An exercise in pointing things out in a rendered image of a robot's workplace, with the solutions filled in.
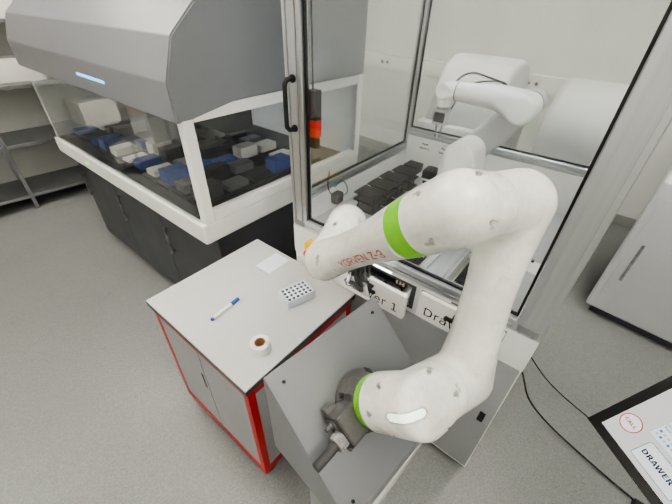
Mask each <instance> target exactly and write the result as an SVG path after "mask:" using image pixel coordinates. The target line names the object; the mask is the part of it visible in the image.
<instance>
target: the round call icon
mask: <svg viewBox="0 0 672 504"><path fill-rule="evenodd" d="M614 419H615V420H616V422H617V423H618V424H619V425H620V427H621V428H622V429H623V430H624V432H625V433H626V434H627V435H628V437H629V438H630V437H632V436H634V435H636V434H638V433H641V432H643V431H645V430H647V429H649V427H648V426H647V425H646V424H645V423H644V421H643V420H642V419H641V418H640V417H639V416H638V414H637V413H636V412H635V411H634V410H633V409H631V410H629V411H627V412H624V413H622V414H620V415H618V416H616V417H614Z"/></svg>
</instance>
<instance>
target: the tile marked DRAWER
mask: <svg viewBox="0 0 672 504"><path fill-rule="evenodd" d="M629 451H630V452H631V454H632V455H633V456H634V458H635V459H636V460H637V462H638V463H639V464H640V465H641V467H642V468H643V469H644V471H645V472H646V473H647V474H648V476H649V477H650V478H651V480H652V481H653V482H654V483H655V485H656V486H657V487H658V489H659V490H660V491H661V492H662V494H663V495H664V496H665V498H666V499H667V500H668V502H669V503H670V502H672V464H671V463H670V462H669V461H668V460H667V458H666V457H665V456H664V455H663V454H662V453H661V451H660V450H659V449H658V448H657V447H656V445H655V444H654V443H653V442H652V441H649V442H647V443H645V444H643V445H640V446H638V447H636V448H634V449H631V450H629Z"/></svg>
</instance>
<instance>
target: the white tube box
mask: <svg viewBox="0 0 672 504"><path fill-rule="evenodd" d="M278 296H279V298H280V299H281V301H282V302H283V303H284V304H285V306H286V307H287V308H288V309H290V308H293V307H295V306H297V305H299V304H301V303H303V302H305V301H307V300H310V299H312V298H314V297H315V290H314V289H313V288H312V287H311V286H310V285H309V284H308V283H307V282H306V281H305V280H304V279H303V280H301V281H298V282H296V283H294V284H292V285H289V286H287V287H285V288H282V289H280V290H278Z"/></svg>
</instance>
